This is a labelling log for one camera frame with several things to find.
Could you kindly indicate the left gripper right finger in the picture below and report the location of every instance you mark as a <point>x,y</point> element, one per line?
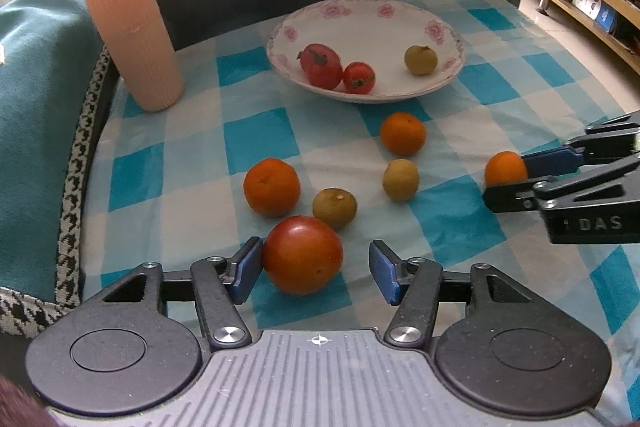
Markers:
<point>412,286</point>

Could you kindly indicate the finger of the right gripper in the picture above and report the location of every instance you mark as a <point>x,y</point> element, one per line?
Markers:
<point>588,149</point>
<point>613,181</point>

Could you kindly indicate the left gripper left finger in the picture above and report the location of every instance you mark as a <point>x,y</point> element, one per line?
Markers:
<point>220,285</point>

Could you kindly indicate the orange tangerine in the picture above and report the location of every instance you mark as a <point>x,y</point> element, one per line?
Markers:
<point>504,168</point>
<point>271,188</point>
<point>402,134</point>

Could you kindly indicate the large red tomato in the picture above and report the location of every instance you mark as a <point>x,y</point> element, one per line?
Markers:
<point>301,255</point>

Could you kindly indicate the blue white checkered tablecloth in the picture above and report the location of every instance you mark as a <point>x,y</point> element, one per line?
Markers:
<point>167,187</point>

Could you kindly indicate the small red cherry tomato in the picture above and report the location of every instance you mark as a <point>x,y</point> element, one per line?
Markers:
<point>358,78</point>

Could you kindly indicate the white floral porcelain bowl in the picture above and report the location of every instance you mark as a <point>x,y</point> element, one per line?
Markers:
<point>375,32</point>

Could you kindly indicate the red cherry tomato with stem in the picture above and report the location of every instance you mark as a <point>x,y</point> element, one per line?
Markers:
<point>321,66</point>

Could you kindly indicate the teal blanket with houndstooth trim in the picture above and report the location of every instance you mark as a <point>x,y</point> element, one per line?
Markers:
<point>57,81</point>

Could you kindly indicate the pink ribbed cylinder cup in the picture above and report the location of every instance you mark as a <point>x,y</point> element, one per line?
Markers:
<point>137,40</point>

